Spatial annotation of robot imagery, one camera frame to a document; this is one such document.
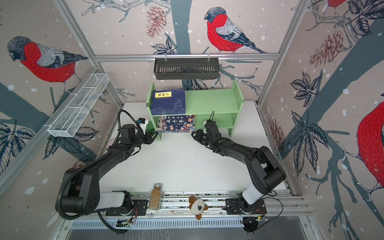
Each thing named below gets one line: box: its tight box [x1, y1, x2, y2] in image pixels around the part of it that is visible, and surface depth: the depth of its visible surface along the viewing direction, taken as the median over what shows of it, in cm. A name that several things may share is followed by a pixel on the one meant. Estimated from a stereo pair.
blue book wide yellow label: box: [150, 111, 186, 116], surface depth 79 cm
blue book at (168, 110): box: [150, 108, 186, 113], surface depth 78 cm
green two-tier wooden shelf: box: [146, 79, 245, 140], surface depth 87 cm
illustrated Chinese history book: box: [156, 114, 196, 133], surface depth 92 cm
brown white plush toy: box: [188, 195, 209, 221], surface depth 73 cm
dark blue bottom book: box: [151, 88, 186, 110], surface depth 81 cm
